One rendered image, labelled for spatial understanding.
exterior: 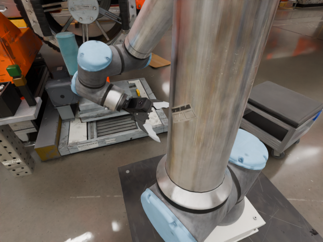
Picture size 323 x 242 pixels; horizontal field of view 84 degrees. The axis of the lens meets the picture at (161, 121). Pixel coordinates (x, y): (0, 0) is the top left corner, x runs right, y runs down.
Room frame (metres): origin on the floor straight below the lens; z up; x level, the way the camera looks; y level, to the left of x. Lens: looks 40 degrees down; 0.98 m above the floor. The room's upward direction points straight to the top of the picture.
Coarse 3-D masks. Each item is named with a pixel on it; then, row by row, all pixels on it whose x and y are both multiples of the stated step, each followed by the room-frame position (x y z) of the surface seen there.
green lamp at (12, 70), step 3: (9, 66) 0.76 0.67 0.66; (12, 66) 0.76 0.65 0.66; (15, 66) 0.76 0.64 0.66; (18, 66) 0.77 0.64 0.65; (6, 69) 0.74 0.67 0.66; (9, 69) 0.74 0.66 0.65; (12, 69) 0.74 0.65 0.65; (15, 69) 0.75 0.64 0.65; (18, 69) 0.76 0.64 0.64; (9, 72) 0.74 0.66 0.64; (12, 72) 0.74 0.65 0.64; (15, 72) 0.74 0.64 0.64; (18, 72) 0.75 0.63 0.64; (21, 72) 0.77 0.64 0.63; (12, 75) 0.74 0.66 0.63; (15, 75) 0.74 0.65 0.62; (18, 75) 0.75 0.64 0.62
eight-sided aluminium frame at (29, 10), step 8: (24, 0) 1.01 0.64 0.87; (128, 0) 1.16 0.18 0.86; (32, 8) 1.01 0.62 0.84; (128, 8) 1.17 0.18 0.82; (32, 16) 1.01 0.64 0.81; (128, 16) 1.20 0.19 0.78; (136, 16) 1.17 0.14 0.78; (32, 24) 1.00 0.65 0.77; (40, 32) 1.01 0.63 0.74; (120, 32) 1.18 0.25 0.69; (56, 40) 1.03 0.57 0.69; (120, 40) 1.18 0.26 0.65
